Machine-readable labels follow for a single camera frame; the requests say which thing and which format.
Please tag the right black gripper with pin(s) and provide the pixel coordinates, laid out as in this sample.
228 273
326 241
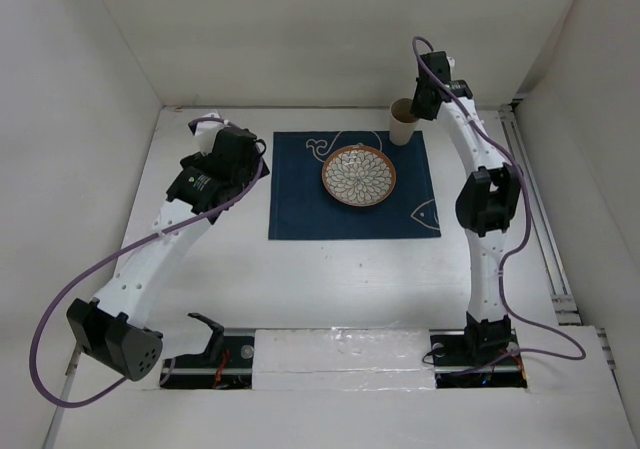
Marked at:
416 107

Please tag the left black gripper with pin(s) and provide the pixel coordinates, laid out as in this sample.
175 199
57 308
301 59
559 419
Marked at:
196 161

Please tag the beige ceramic cup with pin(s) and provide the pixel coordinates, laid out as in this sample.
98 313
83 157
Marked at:
402 123

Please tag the blue whale cloth napkin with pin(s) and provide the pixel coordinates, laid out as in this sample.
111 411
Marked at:
302 209

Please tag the floral orange-rimmed plate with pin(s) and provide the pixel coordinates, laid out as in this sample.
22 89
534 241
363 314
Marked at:
359 176

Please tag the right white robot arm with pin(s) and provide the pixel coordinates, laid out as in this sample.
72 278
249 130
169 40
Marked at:
486 204

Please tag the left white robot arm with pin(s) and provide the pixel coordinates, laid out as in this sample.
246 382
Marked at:
113 327

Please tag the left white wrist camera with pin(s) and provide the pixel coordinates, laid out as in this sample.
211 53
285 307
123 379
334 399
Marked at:
205 130

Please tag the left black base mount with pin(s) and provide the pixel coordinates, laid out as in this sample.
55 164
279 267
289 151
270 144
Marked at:
224 363

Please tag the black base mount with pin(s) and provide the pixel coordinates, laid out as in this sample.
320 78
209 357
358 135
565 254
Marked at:
456 368
224 363

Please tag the aluminium side rail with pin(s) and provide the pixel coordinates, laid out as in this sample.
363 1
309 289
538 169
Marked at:
565 307

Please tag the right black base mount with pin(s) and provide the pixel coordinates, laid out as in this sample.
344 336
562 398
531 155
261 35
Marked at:
456 368

